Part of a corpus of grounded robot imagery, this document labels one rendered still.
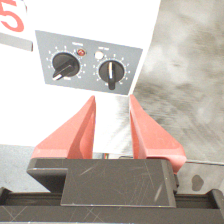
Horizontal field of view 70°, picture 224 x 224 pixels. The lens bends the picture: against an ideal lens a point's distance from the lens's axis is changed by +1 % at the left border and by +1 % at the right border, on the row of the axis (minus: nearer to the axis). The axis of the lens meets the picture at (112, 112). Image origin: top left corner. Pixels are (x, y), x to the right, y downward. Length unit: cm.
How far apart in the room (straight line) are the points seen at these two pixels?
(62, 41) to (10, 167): 129
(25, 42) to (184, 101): 26
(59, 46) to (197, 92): 23
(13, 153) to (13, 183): 27
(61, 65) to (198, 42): 21
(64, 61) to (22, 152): 115
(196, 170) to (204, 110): 67
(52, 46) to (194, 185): 96
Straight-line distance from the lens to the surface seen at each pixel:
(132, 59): 20
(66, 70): 19
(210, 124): 34
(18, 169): 141
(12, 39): 28
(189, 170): 95
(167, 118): 30
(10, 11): 26
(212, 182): 107
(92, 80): 22
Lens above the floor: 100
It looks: 70 degrees down
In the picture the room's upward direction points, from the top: 168 degrees clockwise
